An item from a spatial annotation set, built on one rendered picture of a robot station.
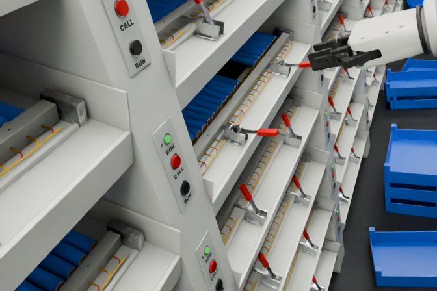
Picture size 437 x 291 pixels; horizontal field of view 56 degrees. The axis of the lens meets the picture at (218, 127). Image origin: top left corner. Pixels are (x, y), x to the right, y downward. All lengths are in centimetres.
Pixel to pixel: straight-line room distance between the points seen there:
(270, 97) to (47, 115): 51
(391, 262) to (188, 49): 125
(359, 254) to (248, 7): 116
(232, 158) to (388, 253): 109
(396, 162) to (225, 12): 125
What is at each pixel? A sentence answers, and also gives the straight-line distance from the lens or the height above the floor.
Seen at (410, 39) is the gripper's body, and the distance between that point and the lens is 65.
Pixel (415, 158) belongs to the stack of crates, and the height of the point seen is 16.
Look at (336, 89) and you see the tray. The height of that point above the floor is 52.
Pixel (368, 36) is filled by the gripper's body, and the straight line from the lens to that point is 66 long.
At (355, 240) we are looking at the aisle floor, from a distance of 174.
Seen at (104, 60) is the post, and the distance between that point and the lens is 42.
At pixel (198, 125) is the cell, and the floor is 93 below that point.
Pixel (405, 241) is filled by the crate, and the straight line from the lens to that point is 174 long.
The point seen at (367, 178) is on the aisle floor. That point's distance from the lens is 201.
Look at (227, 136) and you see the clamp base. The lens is 72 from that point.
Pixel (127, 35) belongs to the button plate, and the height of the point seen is 117.
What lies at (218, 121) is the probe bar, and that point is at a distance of 72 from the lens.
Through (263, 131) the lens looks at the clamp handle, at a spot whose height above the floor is 92.
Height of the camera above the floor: 128
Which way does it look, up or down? 30 degrees down
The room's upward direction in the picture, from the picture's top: 15 degrees counter-clockwise
